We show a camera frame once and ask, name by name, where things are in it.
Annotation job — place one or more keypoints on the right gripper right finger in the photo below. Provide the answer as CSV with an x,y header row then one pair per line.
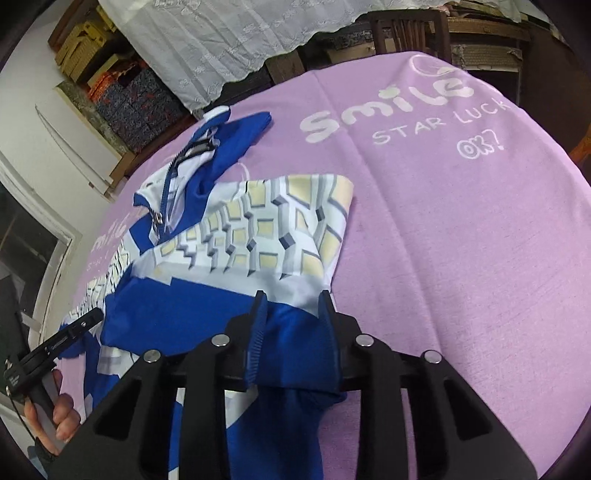
x,y
419,418

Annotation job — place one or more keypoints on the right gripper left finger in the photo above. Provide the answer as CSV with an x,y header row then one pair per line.
x,y
159,398

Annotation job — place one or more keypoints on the blue red white zip jacket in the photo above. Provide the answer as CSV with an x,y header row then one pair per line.
x,y
196,258

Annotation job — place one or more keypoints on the person's left hand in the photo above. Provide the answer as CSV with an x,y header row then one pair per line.
x,y
65,418

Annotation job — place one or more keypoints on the pink printed bed sheet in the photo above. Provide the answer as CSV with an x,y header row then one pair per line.
x,y
468,232

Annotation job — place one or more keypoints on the stack of patterned boxes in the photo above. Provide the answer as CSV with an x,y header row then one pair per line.
x,y
135,104

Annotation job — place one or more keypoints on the yellow cardboard boxes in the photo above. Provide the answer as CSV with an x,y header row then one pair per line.
x,y
83,47

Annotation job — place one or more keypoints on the white lace curtain cloth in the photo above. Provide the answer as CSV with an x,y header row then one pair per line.
x,y
198,47

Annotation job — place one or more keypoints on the dark wooden chair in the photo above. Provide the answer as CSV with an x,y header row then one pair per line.
x,y
425,31

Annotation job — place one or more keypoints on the aluminium frame window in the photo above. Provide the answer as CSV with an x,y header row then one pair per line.
x,y
37,249

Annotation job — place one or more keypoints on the white boards against wall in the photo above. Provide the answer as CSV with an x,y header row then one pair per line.
x,y
73,123

